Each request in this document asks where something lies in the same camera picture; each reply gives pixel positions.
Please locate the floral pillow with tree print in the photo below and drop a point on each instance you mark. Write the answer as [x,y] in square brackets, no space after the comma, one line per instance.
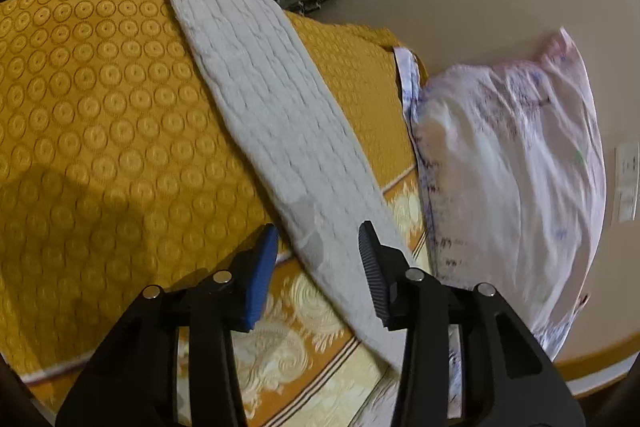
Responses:
[505,187]

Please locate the white wall switch plate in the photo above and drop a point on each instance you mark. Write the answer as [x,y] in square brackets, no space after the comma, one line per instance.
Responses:
[626,182]

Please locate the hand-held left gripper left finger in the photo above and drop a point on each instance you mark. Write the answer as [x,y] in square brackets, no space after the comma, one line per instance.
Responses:
[259,272]

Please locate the orange circle patterned bedspread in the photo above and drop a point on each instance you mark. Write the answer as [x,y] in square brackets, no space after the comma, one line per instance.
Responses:
[100,132]

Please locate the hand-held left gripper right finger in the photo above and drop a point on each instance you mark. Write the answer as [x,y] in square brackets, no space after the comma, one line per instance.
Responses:
[372,274]

